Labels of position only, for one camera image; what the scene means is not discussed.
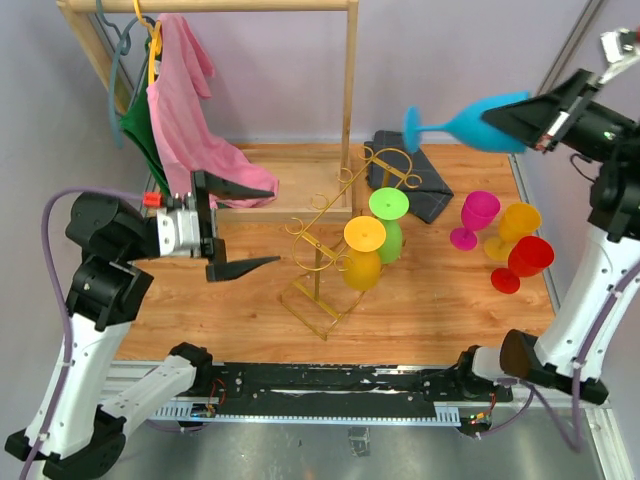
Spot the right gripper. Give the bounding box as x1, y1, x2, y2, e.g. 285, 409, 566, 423
477, 68, 640, 166

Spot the blue wine glass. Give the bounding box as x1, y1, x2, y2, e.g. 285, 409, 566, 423
402, 91, 529, 154

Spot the orange wine glass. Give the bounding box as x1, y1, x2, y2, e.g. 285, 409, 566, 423
343, 215, 386, 291
483, 202, 542, 262

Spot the pink wine glass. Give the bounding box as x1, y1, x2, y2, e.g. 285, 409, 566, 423
449, 190, 501, 251

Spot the red wine glass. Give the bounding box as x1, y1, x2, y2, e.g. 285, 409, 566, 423
490, 236, 555, 294

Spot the green wine glass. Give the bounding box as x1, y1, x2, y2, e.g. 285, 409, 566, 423
369, 187, 409, 265

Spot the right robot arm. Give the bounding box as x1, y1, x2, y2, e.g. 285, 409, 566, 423
452, 69, 639, 405

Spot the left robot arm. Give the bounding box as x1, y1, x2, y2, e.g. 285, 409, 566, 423
5, 170, 271, 479

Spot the wooden clothes rack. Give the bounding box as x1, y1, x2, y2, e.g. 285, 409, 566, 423
57, 0, 359, 223

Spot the pink garment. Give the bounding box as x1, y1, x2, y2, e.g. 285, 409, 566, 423
146, 13, 279, 208

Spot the green garment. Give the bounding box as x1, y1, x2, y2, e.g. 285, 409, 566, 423
119, 40, 170, 195

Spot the grey folded cloth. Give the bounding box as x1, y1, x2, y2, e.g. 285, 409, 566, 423
364, 130, 454, 224

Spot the yellow hanger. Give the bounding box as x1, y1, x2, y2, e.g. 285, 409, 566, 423
133, 0, 163, 86

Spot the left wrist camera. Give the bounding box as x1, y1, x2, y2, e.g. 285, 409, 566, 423
156, 192, 201, 258

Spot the gold wire glass rack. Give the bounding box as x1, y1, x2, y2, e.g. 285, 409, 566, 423
278, 148, 420, 341

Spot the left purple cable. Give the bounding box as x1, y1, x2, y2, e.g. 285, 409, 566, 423
18, 186, 166, 480

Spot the purple cable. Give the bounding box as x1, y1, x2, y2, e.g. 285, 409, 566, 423
474, 259, 640, 454
18, 186, 166, 480

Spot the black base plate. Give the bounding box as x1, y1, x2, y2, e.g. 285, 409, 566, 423
155, 362, 514, 417

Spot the aluminium frame rail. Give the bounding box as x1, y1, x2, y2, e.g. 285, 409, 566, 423
34, 357, 621, 480

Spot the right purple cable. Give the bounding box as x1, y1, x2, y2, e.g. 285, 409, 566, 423
474, 259, 640, 454

